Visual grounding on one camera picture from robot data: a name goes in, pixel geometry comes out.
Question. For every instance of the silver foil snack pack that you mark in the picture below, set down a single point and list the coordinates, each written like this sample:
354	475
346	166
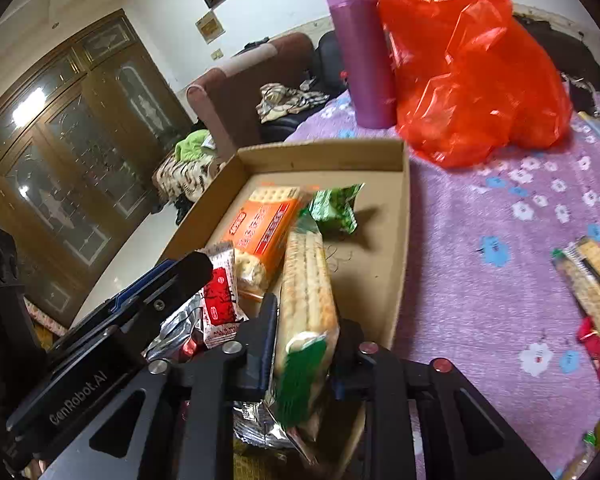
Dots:
175	331

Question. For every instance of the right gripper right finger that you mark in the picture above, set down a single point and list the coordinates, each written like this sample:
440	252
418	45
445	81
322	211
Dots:
425	418

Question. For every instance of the wooden glass door cabinet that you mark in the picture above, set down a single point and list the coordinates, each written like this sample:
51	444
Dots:
81	134

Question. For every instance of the green pea snack bag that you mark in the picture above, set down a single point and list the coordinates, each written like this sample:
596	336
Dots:
586	464

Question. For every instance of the purple floral tablecloth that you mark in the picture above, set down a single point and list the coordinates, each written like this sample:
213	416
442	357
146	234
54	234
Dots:
459	264

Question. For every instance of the patterned cloth on chair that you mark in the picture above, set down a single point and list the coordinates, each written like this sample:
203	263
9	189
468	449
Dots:
278	101

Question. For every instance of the orange cracker pack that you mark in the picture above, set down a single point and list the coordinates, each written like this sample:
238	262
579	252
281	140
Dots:
259	234

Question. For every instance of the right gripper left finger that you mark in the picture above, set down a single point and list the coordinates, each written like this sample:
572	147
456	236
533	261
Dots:
176	421

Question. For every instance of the white red snack packet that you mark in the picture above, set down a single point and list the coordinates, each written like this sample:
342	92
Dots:
221	314

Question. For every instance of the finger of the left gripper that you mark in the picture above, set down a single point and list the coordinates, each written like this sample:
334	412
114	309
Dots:
140	316
103	314

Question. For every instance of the purple thermos bottle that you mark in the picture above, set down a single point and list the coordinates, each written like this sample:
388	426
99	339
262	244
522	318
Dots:
365	56

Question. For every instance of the brown armchair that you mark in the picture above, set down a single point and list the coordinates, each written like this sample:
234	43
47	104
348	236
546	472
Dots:
226	96

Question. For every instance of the green packet in tray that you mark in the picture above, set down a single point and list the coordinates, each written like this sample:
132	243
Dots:
333	209

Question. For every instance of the green cracker pack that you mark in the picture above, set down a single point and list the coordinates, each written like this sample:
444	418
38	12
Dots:
579	266
308	326

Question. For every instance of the cardboard tray box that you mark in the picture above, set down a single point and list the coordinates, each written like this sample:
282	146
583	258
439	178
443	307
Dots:
366	267

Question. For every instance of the green cloth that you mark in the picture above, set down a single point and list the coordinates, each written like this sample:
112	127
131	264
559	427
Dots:
195	146

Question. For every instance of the red plastic bag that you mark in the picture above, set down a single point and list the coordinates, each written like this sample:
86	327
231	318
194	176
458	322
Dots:
471	80

